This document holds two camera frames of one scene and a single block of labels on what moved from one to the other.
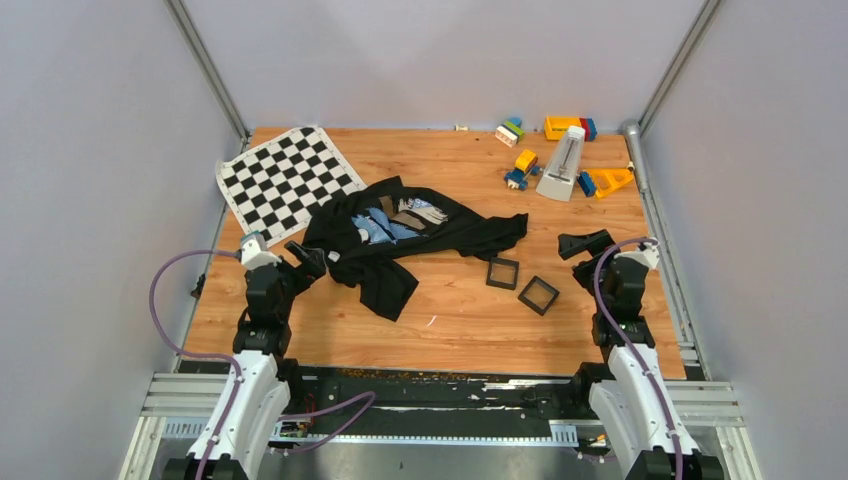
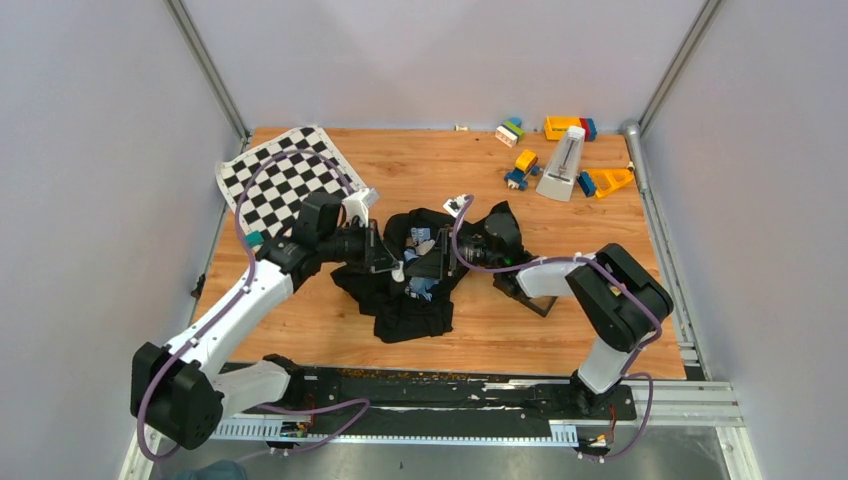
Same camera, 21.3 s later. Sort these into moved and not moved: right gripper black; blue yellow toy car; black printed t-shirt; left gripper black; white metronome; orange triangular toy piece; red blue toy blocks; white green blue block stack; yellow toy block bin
Moved: black printed t-shirt; left gripper black; right gripper black
Not moved: orange triangular toy piece; blue yellow toy car; white metronome; yellow toy block bin; red blue toy blocks; white green blue block stack
